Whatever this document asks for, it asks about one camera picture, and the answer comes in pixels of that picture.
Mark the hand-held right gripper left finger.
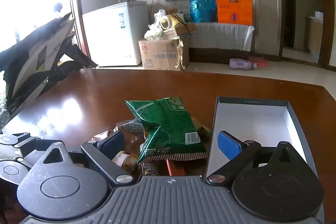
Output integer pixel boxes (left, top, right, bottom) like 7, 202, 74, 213
42, 131, 133, 185

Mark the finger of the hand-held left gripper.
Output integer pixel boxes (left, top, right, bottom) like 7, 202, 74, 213
13, 132, 54, 161

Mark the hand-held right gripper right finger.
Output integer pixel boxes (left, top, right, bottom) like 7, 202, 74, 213
206, 131, 307, 185

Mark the clear sunflower seed packet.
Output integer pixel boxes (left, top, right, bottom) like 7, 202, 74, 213
115, 120, 145, 140

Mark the green snack bag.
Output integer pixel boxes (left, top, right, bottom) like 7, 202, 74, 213
124, 97, 208, 165

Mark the orange-red snack bar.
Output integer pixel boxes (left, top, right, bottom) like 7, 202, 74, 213
163, 158, 187, 176

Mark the orange square snack packet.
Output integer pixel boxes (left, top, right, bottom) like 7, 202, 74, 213
91, 130, 117, 142

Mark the beige snack packet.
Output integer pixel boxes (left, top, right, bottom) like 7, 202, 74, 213
192, 116, 212, 136

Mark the purple plastic bottle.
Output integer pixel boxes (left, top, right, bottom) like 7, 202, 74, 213
229, 58, 258, 71

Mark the pink flat pack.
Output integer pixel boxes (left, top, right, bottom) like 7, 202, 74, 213
248, 56, 268, 68

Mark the white and black scooter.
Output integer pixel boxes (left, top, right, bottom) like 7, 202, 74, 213
0, 12, 99, 130

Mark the large cardboard box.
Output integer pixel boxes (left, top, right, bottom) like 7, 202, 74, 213
138, 38, 190, 71

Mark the white chest freezer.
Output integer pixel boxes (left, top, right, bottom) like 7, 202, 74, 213
82, 1, 149, 67

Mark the pale crumpled bundle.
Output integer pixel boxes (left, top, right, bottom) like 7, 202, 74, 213
144, 27, 166, 41

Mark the small cardboard box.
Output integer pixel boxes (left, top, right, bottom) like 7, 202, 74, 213
164, 23, 196, 39

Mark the white plastic bag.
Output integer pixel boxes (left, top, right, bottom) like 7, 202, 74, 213
154, 9, 166, 29

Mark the yellow tape roll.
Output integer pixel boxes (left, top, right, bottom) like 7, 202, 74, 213
160, 13, 185, 30

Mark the orange shopping bag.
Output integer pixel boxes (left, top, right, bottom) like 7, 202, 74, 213
215, 0, 253, 26

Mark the light wooden cabinet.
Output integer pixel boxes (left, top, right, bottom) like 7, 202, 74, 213
304, 17, 324, 56

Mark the blue plastic bag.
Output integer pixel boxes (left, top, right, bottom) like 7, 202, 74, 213
189, 0, 218, 23

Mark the black cord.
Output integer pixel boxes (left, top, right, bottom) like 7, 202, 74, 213
181, 13, 195, 37

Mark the brown window frame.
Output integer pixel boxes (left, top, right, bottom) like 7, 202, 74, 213
67, 0, 91, 59

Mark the dark wooden door frame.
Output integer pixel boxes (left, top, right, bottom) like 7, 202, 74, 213
274, 0, 336, 69

